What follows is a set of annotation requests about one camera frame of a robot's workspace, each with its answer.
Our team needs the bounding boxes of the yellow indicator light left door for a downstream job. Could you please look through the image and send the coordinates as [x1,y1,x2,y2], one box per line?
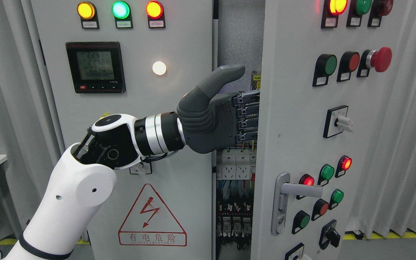
[77,1,96,20]

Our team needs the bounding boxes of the right door white rotary switch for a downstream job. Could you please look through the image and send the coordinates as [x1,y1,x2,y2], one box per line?
[322,105,354,138]

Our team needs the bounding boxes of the black digital power meter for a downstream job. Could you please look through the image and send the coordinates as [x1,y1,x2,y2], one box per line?
[65,42,126,94]

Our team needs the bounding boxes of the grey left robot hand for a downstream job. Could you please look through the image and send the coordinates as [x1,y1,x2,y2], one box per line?
[177,64,260,154]

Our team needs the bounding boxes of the silver door lever handle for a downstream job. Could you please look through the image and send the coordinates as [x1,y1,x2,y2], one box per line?
[271,172,323,235]

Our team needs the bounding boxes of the grey curtain right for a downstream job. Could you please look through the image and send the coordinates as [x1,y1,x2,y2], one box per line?
[350,0,416,239]

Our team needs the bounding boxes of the grey curtain left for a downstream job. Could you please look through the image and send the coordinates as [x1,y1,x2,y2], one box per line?
[0,0,65,239]

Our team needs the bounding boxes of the white DIN socket breaker row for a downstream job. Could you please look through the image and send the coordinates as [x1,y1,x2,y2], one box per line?
[216,148,256,181]

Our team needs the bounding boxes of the grey curtain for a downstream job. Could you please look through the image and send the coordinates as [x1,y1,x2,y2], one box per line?
[350,0,416,239]
[0,0,65,239]

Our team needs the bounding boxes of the red electric hazard warning sticker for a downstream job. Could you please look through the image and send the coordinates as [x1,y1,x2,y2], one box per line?
[118,184,187,247]

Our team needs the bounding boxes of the green indicator light left door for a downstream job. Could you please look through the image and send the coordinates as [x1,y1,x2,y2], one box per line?
[111,1,130,19]

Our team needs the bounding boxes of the white indicator light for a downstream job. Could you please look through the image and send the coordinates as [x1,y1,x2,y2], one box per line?
[152,61,167,76]

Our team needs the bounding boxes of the grey cabinet door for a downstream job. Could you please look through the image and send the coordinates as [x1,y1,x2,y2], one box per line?
[31,0,213,260]
[251,0,401,260]

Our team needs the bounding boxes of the metal mesh power supply module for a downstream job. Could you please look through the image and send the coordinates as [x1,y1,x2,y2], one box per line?
[251,70,261,90]

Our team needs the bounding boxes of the left door rotary selector switch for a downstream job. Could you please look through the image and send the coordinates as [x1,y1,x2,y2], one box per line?
[129,162,152,176]

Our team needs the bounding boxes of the red mushroom emergency stop button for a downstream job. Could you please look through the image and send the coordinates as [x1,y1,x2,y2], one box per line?
[364,47,393,73]

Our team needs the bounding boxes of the red indicator light left door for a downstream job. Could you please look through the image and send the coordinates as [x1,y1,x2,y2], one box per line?
[146,0,164,19]

